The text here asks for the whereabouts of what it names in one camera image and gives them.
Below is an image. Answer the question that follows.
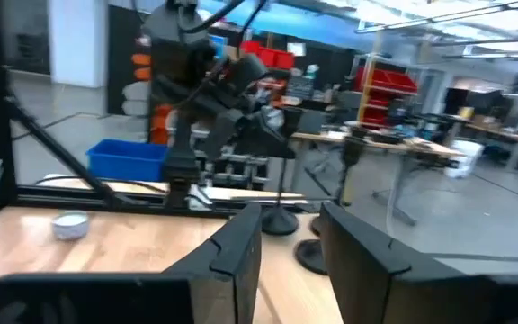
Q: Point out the row of red bins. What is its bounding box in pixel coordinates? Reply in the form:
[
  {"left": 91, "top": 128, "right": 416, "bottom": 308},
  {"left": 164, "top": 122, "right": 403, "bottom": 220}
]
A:
[{"left": 239, "top": 39, "right": 297, "bottom": 71}]

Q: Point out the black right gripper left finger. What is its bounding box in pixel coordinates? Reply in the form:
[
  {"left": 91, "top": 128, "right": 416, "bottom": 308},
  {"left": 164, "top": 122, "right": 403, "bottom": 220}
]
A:
[{"left": 164, "top": 202, "right": 263, "bottom": 324}]

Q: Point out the orange white stacked panel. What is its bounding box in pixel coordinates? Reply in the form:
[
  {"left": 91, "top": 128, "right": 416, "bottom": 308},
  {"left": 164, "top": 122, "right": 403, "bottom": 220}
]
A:
[{"left": 121, "top": 34, "right": 175, "bottom": 146}]

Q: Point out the black candlestick holder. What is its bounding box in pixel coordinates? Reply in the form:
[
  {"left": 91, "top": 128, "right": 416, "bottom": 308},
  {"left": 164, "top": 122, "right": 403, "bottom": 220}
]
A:
[
  {"left": 310, "top": 128, "right": 364, "bottom": 238},
  {"left": 293, "top": 238, "right": 328, "bottom": 276},
  {"left": 261, "top": 157, "right": 300, "bottom": 237}
]

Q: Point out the patterned tin candle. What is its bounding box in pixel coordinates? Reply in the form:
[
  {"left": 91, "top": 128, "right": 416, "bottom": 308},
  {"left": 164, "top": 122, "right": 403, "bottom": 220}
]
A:
[{"left": 50, "top": 210, "right": 90, "bottom": 242}]

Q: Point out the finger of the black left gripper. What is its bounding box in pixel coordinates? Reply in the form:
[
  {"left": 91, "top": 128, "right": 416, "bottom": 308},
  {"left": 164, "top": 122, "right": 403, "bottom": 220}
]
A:
[{"left": 236, "top": 110, "right": 297, "bottom": 159}]

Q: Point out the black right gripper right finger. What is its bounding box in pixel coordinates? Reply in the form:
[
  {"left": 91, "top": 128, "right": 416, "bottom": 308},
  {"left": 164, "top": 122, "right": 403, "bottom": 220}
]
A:
[{"left": 319, "top": 201, "right": 490, "bottom": 324}]

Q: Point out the black background monitor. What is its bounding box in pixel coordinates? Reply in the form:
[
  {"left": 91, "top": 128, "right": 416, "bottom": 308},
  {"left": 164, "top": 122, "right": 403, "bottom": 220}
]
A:
[{"left": 442, "top": 87, "right": 515, "bottom": 119}]

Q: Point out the blue plastic bin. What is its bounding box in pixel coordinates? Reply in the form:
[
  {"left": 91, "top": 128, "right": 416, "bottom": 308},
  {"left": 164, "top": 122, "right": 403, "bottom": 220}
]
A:
[{"left": 85, "top": 138, "right": 170, "bottom": 184}]

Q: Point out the white bucket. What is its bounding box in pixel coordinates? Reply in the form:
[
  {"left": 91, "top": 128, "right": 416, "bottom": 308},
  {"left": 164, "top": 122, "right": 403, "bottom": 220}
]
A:
[{"left": 444, "top": 139, "right": 486, "bottom": 180}]

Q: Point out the red bin shelving rack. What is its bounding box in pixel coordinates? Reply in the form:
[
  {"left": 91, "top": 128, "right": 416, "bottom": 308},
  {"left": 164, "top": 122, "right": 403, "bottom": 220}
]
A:
[{"left": 355, "top": 53, "right": 420, "bottom": 131}]

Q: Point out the wooden workbench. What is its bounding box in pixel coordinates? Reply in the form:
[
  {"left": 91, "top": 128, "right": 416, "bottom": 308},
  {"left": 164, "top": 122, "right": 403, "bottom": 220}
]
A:
[{"left": 290, "top": 129, "right": 466, "bottom": 226}]

